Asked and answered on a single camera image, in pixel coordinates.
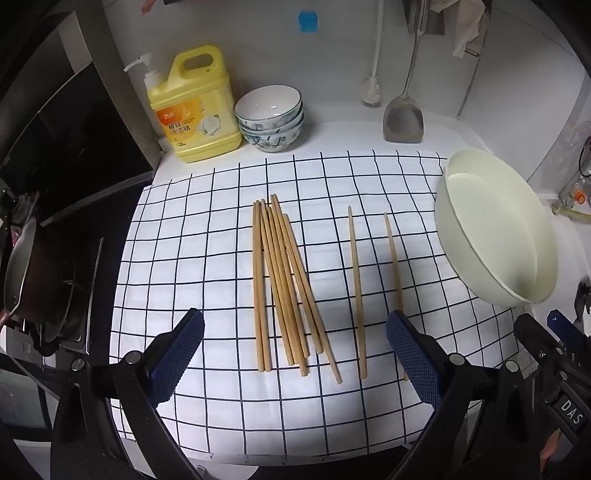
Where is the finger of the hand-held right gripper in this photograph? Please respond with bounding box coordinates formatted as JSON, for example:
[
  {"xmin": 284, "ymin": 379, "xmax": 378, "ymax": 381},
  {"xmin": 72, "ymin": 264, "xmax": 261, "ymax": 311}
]
[
  {"xmin": 547, "ymin": 310, "xmax": 591, "ymax": 356},
  {"xmin": 513, "ymin": 313, "xmax": 561, "ymax": 402}
]

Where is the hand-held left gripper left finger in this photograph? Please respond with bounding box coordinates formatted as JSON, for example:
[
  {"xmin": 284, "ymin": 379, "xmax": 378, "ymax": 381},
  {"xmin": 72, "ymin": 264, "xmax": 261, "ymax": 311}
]
[{"xmin": 50, "ymin": 308, "xmax": 206, "ymax": 480}]

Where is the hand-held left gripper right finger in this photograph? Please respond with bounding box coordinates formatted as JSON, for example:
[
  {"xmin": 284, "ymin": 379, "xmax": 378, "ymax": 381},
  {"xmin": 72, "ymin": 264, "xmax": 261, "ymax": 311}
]
[{"xmin": 387, "ymin": 310, "xmax": 550, "ymax": 480}]

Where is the single wooden chopstick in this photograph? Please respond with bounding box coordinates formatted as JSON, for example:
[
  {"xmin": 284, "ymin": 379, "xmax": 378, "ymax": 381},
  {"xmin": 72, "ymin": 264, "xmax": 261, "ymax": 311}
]
[
  {"xmin": 347, "ymin": 205, "xmax": 369, "ymax": 380},
  {"xmin": 384, "ymin": 212, "xmax": 410, "ymax": 382}
]

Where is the pile of wooden chopsticks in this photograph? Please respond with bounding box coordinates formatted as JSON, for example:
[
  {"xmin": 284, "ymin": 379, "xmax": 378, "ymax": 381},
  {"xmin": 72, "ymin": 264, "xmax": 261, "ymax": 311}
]
[{"xmin": 252, "ymin": 194, "xmax": 343, "ymax": 385}]

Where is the large white bowl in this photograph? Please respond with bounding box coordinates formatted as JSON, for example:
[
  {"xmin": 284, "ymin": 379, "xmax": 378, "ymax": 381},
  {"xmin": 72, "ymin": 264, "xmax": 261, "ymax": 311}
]
[{"xmin": 434, "ymin": 148, "xmax": 558, "ymax": 308}]

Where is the white black checked cloth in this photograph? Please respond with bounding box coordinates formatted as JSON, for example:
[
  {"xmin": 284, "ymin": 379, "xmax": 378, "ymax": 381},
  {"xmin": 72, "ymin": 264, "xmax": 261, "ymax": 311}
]
[{"xmin": 108, "ymin": 154, "xmax": 527, "ymax": 455}]

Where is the black gas stove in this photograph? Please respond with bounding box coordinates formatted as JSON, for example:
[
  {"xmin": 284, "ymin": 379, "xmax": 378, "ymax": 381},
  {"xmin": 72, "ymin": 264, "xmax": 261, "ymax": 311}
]
[{"xmin": 0, "ymin": 185, "xmax": 108, "ymax": 357}]

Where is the orange knob gas regulator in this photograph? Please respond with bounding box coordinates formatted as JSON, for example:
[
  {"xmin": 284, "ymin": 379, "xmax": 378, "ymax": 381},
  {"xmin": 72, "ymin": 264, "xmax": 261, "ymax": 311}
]
[{"xmin": 560, "ymin": 181, "xmax": 591, "ymax": 207}]

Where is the brown cooking pot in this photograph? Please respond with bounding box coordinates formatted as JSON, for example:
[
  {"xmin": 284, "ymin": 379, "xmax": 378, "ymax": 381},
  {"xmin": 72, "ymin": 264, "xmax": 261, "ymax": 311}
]
[{"xmin": 0, "ymin": 217, "xmax": 75, "ymax": 330}]

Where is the yellow detergent jug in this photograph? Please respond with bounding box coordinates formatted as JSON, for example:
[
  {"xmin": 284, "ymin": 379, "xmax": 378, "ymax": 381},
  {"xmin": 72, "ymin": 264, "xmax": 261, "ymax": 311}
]
[{"xmin": 124, "ymin": 45, "xmax": 243, "ymax": 164}]

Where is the metal spatula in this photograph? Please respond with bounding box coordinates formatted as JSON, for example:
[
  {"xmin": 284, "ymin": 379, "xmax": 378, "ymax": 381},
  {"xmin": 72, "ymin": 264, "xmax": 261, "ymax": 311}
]
[{"xmin": 383, "ymin": 0, "xmax": 430, "ymax": 144}]

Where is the white dish brush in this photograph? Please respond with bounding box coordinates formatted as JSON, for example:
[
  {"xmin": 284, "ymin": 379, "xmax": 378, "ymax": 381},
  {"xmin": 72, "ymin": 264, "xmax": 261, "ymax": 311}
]
[{"xmin": 360, "ymin": 0, "xmax": 384, "ymax": 107}]

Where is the pink dish cloth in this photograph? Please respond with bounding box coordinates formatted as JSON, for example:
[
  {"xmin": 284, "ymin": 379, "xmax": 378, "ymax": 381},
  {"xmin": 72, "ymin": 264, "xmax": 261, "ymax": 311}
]
[{"xmin": 427, "ymin": 0, "xmax": 490, "ymax": 58}]

